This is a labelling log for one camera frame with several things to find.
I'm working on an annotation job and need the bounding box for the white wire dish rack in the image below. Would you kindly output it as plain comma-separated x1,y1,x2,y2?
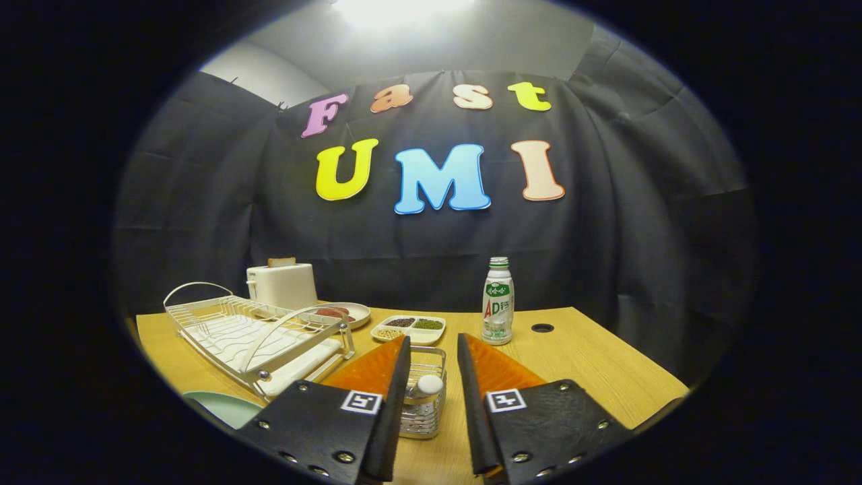
164,282,356,398

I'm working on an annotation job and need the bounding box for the black backdrop cloth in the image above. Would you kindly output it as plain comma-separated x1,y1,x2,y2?
113,24,755,391

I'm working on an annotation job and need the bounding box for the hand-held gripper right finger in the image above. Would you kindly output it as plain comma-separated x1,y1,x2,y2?
457,332,632,485

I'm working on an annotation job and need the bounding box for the white drip tray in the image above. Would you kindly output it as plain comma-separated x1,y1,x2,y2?
182,313,344,399

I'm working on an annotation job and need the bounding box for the white toaster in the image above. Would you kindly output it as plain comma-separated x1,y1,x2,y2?
246,263,319,312

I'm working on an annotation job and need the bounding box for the white divided dish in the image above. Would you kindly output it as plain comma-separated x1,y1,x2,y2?
370,315,446,347

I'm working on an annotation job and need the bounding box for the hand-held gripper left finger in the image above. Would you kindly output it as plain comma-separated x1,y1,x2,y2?
237,335,412,484

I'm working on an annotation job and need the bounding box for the white drink bottle green cap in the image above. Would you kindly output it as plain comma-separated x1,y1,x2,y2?
482,257,515,346

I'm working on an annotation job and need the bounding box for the pale green plate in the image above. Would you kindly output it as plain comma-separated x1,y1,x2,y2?
182,391,265,430

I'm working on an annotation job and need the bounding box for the metal wire basket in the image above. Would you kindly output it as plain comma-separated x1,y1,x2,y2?
399,346,448,440

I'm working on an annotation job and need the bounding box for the beige round plate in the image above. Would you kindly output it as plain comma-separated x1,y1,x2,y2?
300,302,372,331

